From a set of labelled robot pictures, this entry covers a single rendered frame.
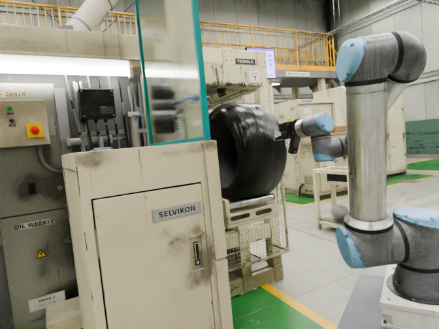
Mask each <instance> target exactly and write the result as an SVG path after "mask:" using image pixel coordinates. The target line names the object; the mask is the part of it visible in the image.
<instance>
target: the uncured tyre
mask: <svg viewBox="0 0 439 329"><path fill-rule="evenodd" d="M209 123H210V137H211V140H216V142H217V149H218V163H219V176H220V184H221V197H222V198H224V199H227V200H229V201H236V200H242V199H245V198H251V197H255V196H261V195H267V194H268V193H269V192H270V191H271V190H273V189H275V188H276V187H277V186H278V184H279V183H280V181H281V179H282V176H283V174H284V170H285V165H286V161H287V148H286V145H285V140H280V141H274V140H273V138H274V130H275V129H276V130H277V131H278V132H279V122H278V120H277V119H276V117H275V116H274V114H273V113H272V112H271V111H270V110H269V109H268V108H266V107H265V106H263V105H260V104H257V103H253V102H245V103H225V104H222V105H219V106H217V107H216V108H215V109H213V111H212V112H211V113H210V115H209ZM258 190H260V191H258ZM252 191H253V192H252Z"/></svg>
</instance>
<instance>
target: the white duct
mask: <svg viewBox="0 0 439 329"><path fill-rule="evenodd" d="M117 2H118V0H86V1H85V2H84V4H83V5H82V6H81V7H80V8H79V9H78V10H77V12H76V13H75V14H74V15H73V16H72V17H71V19H70V20H69V21H68V22H67V23H66V24H65V25H72V26H73V28H74V29H73V30H81V31H94V30H95V28H96V27H97V26H98V25H99V24H100V22H101V21H102V20H103V18H104V17H105V16H106V15H107V14H108V13H109V11H110V10H112V7H113V6H114V5H115V4H116V3H117Z"/></svg>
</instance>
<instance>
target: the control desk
mask: <svg viewBox="0 0 439 329"><path fill-rule="evenodd" d="M61 161H62V167H63V176H64V182H65V192H66V197H67V207H68V212H69V222H70V228H71V238H72V243H73V253H74V263H75V268H76V278H77V283H78V293H79V299H80V309H81V314H82V324H83V329H234V328H233V314H232V307H231V293H230V286H229V272H228V265H227V259H226V257H227V248H226V240H225V227H224V219H223V205H222V197H221V184H220V170H219V163H218V149H217V142H216V140H202V141H196V142H185V143H179V144H168V145H160V146H146V147H137V148H123V149H109V150H101V151H87V152H78V153H70V154H66V155H61Z"/></svg>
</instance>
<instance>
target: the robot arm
mask: <svg viewBox="0 0 439 329"><path fill-rule="evenodd" d="M426 64H427V52H426V49H425V47H424V45H423V43H422V42H421V41H420V40H419V39H418V38H417V37H416V36H414V35H413V34H411V33H407V32H404V31H392V32H390V33H382V34H377V35H369V36H365V37H364V36H360V37H357V38H354V39H349V40H347V41H346V42H344V43H343V45H342V46H341V47H340V50H339V52H338V56H337V60H336V73H337V77H338V79H339V80H340V81H341V82H344V87H345V88H346V118H347V135H346V136H343V137H339V138H331V131H332V130H333V129H334V120H333V118H332V117H331V116H330V115H329V114H328V113H325V112H323V113H320V114H316V115H314V116H310V117H306V118H304V119H295V120H294V121H290V122H285V123H281V124H279V132H278V131H277V130H276V129H275V130H274V138H273V140H274V141H280V140H286V139H290V143H289V149H288V153H290V154H296V153H297V152H298V148H299V142H300V139H301V138H306V137H309V136H310V139H311V144H312V151H313V154H312V155H313V156H314V161H315V162H329V161H335V158H339V157H346V156H348V174H349V194H350V211H349V212H348V213H347V214H345V216H344V225H339V226H337V227H336V230H335V234H336V241H337V244H338V248H339V250H340V253H341V255H342V258H343V259H344V261H345V262H346V264H347V265H348V266H349V267H350V268H354V269H356V268H364V269H365V268H371V267H376V266H385V265H390V264H397V266H396V268H395V271H394V274H393V286H394V287H395V288H396V289H397V290H398V291H399V292H401V293H403V294H405V295H407V296H410V297H412V298H417V299H420V300H430V301H439V212H437V211H434V210H430V209H426V208H415V207H407V208H397V209H395V210H393V213H392V214H393V217H391V216H390V215H389V214H388V213H387V113H388V111H389V110H390V109H391V107H392V106H393V105H394V103H395V102H396V100H397V99H398V98H399V96H400V94H401V93H402V92H403V91H404V89H405V87H406V86H407V85H408V84H410V83H412V82H415V81H416V80H417V79H418V78H419V77H420V76H421V74H422V73H423V71H424V69H425V67H426Z"/></svg>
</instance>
